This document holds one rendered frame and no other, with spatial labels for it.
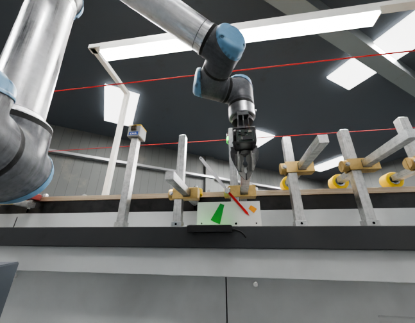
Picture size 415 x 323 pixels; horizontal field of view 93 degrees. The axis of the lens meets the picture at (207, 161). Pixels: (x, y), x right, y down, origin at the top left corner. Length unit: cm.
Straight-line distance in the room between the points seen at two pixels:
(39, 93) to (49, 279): 106
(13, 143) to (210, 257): 70
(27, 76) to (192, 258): 76
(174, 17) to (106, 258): 92
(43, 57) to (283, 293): 117
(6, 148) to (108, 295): 95
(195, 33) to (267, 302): 105
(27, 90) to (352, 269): 109
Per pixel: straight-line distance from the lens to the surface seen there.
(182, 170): 93
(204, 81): 68
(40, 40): 71
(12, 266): 47
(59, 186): 564
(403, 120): 123
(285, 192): 111
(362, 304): 119
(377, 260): 98
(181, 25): 64
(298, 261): 89
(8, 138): 45
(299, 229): 85
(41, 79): 64
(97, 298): 129
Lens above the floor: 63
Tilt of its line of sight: 23 degrees up
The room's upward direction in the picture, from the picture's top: 1 degrees clockwise
